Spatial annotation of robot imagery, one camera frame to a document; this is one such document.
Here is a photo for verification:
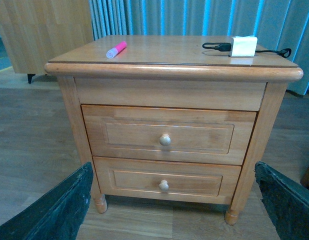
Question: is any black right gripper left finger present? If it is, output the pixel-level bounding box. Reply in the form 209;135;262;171
0;162;94;240

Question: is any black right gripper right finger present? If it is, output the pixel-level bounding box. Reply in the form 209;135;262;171
254;161;309;240

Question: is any wooden drawer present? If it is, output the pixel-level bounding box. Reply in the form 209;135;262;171
93;157;241;205
82;105;256;165

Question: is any pink marker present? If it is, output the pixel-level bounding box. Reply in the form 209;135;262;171
106;41;127;59

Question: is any wooden nightstand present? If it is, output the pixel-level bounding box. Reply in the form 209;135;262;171
44;35;303;225

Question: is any white box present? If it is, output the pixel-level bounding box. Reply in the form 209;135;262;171
229;35;258;57

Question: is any grey-blue curtain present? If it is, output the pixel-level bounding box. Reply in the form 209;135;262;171
89;0;309;95

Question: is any light wooden cabinet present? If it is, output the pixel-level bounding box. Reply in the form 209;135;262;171
0;0;93;83

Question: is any black cable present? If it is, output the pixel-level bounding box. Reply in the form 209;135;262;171
201;42;292;59

